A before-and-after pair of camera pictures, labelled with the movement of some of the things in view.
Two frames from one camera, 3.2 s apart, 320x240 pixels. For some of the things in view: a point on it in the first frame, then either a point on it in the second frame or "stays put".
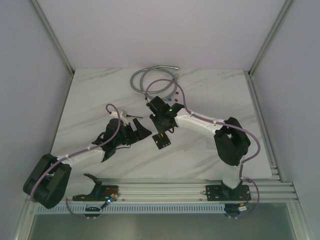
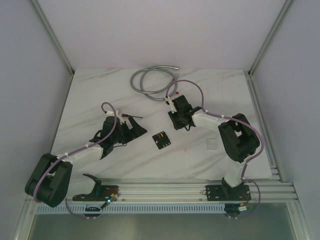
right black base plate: [222, 192] stays put
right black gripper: [160, 129] → [176, 125]
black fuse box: [162, 142] stays put
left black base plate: [101, 194] stays put
